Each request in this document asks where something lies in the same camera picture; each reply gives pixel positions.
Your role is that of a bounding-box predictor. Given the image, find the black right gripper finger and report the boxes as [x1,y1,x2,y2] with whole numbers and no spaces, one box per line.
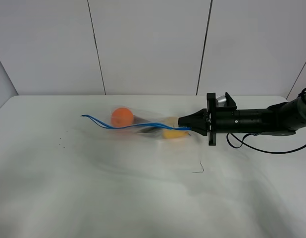
[178,109,207,127]
[189,125,207,135]

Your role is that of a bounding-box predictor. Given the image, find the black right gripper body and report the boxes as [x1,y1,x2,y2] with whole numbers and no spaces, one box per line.
[206,93,239,146]

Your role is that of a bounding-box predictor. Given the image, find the clear zip bag blue zipper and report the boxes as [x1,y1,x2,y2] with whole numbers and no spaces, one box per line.
[81,106,192,140]

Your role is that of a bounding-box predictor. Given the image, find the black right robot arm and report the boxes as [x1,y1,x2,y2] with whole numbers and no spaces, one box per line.
[178,88,306,146]

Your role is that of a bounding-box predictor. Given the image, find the yellow toy pear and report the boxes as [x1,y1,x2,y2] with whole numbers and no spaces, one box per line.
[162,129,189,139]

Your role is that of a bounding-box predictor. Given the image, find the dark purple toy eggplant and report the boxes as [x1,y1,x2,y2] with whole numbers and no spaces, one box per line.
[133,116,162,136]

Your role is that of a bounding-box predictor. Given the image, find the orange toy fruit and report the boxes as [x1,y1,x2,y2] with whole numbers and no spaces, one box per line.
[110,108,134,127]

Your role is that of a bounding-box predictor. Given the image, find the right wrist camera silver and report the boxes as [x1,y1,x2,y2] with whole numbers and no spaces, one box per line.
[216,92,237,110]

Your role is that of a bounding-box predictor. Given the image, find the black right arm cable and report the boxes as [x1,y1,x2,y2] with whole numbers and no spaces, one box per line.
[226,86,306,154]

